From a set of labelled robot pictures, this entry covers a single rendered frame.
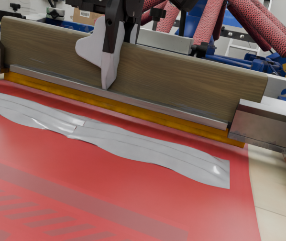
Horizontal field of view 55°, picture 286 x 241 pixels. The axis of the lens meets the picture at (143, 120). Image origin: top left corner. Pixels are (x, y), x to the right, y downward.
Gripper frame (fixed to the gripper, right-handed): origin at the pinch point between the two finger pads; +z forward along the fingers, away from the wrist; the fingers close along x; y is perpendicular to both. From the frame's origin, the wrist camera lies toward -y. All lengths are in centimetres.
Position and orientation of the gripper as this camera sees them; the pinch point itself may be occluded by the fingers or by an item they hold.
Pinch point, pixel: (117, 79)
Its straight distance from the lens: 40.2
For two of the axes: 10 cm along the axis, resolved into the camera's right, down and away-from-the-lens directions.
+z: -1.8, 9.3, 3.3
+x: -2.9, 2.7, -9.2
